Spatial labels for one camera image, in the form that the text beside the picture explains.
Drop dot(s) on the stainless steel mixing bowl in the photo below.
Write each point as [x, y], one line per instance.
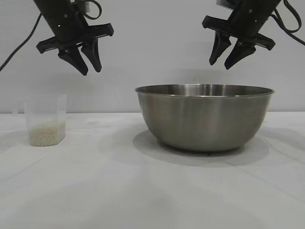
[205, 119]

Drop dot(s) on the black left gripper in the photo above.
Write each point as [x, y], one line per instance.
[64, 21]

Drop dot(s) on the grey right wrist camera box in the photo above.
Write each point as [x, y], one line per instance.
[221, 2]

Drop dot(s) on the translucent plastic measuring cup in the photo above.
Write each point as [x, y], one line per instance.
[45, 109]

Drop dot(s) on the white rice grains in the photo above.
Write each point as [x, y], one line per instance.
[46, 134]

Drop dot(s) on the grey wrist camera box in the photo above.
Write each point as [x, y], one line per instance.
[85, 7]
[221, 2]

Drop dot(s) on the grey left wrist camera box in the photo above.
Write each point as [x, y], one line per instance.
[85, 7]

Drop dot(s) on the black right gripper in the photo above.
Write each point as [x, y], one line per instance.
[247, 19]

